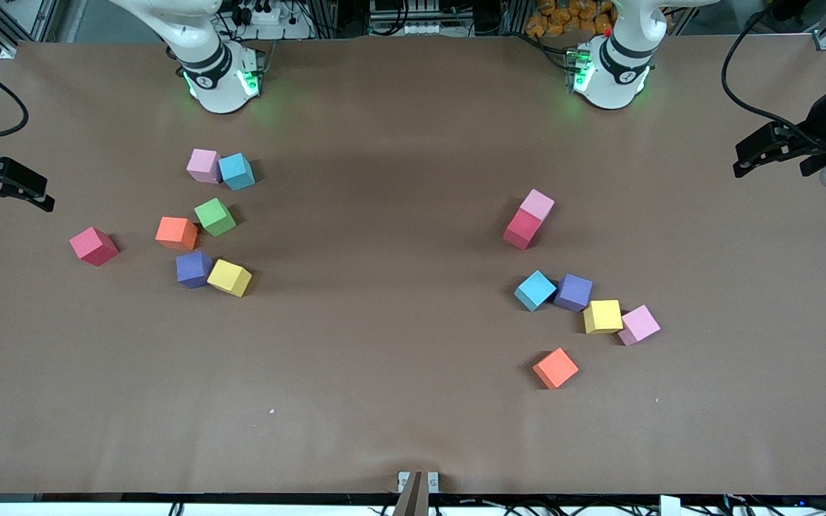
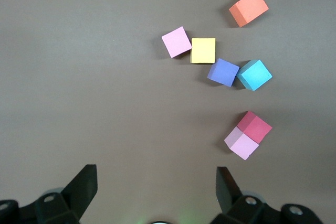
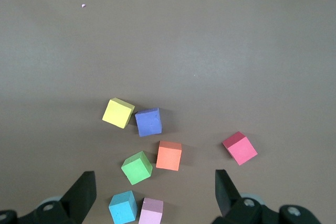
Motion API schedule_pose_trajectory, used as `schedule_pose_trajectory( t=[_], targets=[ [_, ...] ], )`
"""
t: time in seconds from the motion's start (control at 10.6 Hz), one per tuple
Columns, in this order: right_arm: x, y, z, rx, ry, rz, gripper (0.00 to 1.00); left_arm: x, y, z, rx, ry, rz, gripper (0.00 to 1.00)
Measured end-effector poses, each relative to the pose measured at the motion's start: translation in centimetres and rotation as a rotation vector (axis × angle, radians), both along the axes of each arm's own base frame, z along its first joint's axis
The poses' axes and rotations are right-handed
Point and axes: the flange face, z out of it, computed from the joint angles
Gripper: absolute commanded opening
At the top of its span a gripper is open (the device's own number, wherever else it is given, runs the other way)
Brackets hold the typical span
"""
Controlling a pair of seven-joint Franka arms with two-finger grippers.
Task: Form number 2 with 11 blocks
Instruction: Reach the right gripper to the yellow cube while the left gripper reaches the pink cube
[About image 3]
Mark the purple foam cube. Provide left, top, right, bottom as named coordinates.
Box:
left=134, top=107, right=163, bottom=137

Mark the brown table cover mat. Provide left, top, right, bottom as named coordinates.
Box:
left=0, top=0, right=336, bottom=224

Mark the red foam cube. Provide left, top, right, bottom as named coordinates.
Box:
left=222, top=131, right=258, bottom=166

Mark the yellow foam cube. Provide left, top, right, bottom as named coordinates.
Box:
left=102, top=97, right=135, bottom=130

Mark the light pink foam cube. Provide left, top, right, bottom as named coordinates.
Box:
left=138, top=197, right=164, bottom=224

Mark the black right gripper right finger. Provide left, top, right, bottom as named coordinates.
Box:
left=211, top=169, right=322, bottom=224

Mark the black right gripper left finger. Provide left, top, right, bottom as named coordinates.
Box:
left=0, top=170, right=97, bottom=224

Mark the green foam cube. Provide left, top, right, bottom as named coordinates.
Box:
left=121, top=151, right=153, bottom=186

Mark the orange foam cube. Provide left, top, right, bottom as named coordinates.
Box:
left=155, top=140, right=182, bottom=172

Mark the cyan foam cube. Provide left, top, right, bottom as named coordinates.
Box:
left=108, top=190, right=138, bottom=224

